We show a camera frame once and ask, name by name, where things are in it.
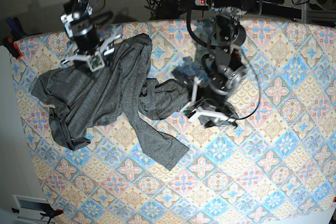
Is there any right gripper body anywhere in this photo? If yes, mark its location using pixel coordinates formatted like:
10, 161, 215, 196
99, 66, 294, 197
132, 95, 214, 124
61, 24, 121, 72

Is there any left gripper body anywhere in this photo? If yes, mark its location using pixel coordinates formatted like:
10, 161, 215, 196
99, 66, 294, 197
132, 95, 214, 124
182, 77, 238, 127

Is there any grey t-shirt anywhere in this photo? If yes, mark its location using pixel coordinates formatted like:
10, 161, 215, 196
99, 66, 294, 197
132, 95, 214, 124
31, 33, 239, 171

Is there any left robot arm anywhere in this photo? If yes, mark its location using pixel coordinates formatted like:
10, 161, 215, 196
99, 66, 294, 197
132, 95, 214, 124
180, 0, 263, 128

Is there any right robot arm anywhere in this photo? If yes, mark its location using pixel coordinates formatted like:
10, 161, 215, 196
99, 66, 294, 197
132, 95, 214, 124
60, 0, 121, 72

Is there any patterned tablecloth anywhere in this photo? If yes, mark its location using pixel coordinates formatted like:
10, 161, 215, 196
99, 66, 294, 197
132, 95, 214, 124
10, 19, 335, 223

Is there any red black clamp upper left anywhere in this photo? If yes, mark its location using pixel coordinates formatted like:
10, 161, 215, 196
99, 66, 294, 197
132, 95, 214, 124
3, 37, 22, 59

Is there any black clamp lower left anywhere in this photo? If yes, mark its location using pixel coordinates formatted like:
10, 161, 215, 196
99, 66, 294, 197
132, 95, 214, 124
12, 208, 64, 222

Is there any white floor vent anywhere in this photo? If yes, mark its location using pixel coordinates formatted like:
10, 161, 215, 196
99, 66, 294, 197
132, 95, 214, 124
12, 195, 51, 223

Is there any blue handled clamp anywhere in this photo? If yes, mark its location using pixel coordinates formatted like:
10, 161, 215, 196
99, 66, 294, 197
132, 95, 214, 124
6, 17, 27, 40

